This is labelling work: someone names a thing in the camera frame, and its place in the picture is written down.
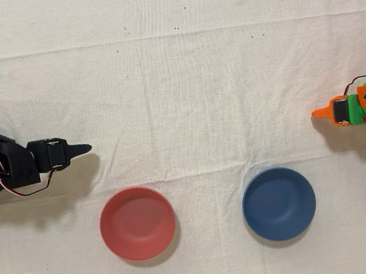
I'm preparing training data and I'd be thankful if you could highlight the white tablecloth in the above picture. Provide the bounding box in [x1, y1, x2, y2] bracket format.
[0, 0, 366, 274]

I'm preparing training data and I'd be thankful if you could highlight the blue bowl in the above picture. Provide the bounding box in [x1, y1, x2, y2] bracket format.
[237, 162, 322, 247]

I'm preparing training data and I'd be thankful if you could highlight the pink bowl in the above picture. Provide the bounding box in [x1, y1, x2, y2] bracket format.
[93, 180, 182, 267]

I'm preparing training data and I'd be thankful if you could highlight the black arm servo cable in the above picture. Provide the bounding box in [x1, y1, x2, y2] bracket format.
[0, 163, 58, 201]

